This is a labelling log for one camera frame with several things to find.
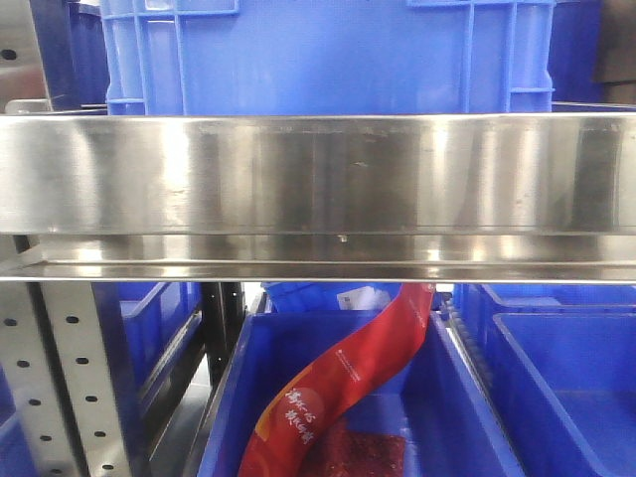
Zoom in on blue left bin lower shelf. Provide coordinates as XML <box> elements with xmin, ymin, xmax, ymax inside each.
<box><xmin>91</xmin><ymin>281</ymin><xmax>204</xmax><ymax>423</ymax></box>

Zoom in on blue bin shelf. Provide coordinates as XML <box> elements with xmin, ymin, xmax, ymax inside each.
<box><xmin>91</xmin><ymin>281</ymin><xmax>204</xmax><ymax>423</ymax></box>
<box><xmin>452</xmin><ymin>283</ymin><xmax>635</xmax><ymax>476</ymax></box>
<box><xmin>198</xmin><ymin>311</ymin><xmax>524</xmax><ymax>476</ymax></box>

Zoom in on blue centre bin lower shelf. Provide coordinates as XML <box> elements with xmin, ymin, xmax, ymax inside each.
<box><xmin>198</xmin><ymin>311</ymin><xmax>524</xmax><ymax>476</ymax></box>

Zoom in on blue right bin lower shelf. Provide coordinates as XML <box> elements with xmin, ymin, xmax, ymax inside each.
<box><xmin>452</xmin><ymin>283</ymin><xmax>635</xmax><ymax>476</ymax></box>

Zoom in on stainless steel shelf rack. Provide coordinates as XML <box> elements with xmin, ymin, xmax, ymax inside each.
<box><xmin>1</xmin><ymin>111</ymin><xmax>635</xmax><ymax>283</ymax></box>

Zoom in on red printed plastic bag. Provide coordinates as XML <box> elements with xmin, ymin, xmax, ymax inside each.
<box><xmin>238</xmin><ymin>283</ymin><xmax>435</xmax><ymax>476</ymax></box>

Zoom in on dark red mesh pad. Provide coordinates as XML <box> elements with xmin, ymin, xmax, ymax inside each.
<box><xmin>297</xmin><ymin>418</ymin><xmax>405</xmax><ymax>477</ymax></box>

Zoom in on large blue crate upper shelf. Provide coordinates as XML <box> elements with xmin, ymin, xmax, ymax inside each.
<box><xmin>100</xmin><ymin>1</ymin><xmax>555</xmax><ymax>115</ymax></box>

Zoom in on perforated steel shelf upright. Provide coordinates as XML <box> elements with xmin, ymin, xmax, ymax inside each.
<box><xmin>1</xmin><ymin>280</ymin><xmax>150</xmax><ymax>476</ymax></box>

